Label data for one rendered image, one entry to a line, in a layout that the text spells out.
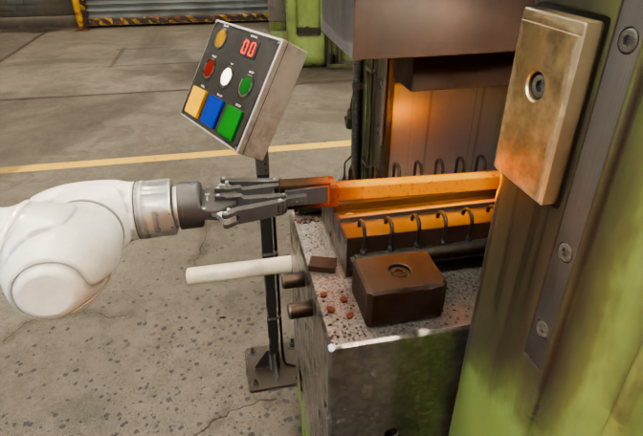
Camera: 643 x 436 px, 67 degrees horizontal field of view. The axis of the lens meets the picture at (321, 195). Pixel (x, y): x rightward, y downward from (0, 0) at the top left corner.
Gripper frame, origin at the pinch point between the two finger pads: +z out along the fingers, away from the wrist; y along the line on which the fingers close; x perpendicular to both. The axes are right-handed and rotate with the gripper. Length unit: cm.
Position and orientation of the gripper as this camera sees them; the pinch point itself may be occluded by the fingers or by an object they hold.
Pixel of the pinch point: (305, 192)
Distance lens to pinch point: 79.9
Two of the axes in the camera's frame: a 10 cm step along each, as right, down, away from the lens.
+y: 2.0, 4.7, -8.6
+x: -0.1, -8.7, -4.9
